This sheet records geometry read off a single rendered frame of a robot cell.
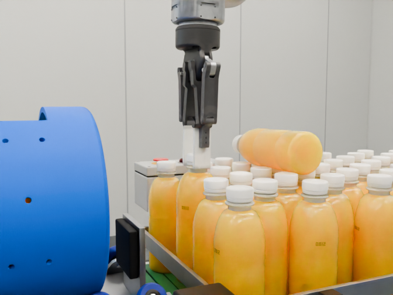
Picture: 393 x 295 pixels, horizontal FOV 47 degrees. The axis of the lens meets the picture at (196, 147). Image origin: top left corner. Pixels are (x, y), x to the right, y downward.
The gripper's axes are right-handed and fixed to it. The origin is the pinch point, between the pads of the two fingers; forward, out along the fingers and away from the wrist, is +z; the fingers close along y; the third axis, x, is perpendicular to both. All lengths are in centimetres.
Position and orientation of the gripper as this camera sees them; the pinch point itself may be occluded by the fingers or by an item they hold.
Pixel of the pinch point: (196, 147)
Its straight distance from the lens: 77.9
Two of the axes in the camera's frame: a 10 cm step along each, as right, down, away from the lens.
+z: -0.1, 10.0, 0.9
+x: 9.2, -0.2, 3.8
